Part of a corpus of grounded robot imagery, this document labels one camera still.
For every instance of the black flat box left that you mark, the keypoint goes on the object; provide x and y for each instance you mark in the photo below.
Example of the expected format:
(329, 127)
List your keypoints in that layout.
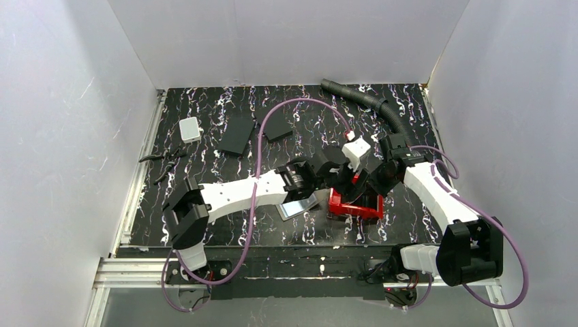
(236, 135)

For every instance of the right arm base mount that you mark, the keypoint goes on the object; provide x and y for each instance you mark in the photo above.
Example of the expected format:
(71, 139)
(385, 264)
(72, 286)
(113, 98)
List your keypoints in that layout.
(402, 298)

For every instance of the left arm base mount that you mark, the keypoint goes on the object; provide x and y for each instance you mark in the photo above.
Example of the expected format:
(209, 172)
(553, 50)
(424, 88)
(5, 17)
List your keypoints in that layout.
(214, 270)

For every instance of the black flat box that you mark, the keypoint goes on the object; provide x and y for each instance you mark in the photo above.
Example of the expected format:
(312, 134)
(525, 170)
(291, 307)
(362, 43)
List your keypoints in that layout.
(236, 135)
(277, 128)

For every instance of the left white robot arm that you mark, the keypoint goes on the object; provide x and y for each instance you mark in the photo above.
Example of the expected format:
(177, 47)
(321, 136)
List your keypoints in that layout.
(191, 207)

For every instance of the grey leather card holder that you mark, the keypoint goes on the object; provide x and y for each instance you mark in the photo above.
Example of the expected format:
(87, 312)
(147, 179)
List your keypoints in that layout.
(295, 208)

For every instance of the white square box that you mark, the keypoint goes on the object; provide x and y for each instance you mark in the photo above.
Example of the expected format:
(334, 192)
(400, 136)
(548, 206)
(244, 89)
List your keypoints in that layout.
(189, 130)

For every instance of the red plastic bin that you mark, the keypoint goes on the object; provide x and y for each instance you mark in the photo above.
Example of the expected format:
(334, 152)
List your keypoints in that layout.
(370, 205)

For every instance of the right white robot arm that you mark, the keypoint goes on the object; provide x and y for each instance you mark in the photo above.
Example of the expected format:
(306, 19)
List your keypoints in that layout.
(470, 250)

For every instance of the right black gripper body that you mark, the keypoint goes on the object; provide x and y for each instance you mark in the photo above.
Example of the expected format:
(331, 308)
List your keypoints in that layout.
(367, 184)

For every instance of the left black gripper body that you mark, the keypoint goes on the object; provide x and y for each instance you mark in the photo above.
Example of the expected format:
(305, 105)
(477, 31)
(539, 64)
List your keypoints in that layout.
(328, 170)

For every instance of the black pliers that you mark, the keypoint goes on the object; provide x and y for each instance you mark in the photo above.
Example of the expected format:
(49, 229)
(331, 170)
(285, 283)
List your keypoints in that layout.
(168, 159)

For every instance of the black flat box right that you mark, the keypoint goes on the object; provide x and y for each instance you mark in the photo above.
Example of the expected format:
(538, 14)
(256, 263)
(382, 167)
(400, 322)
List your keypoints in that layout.
(277, 128)

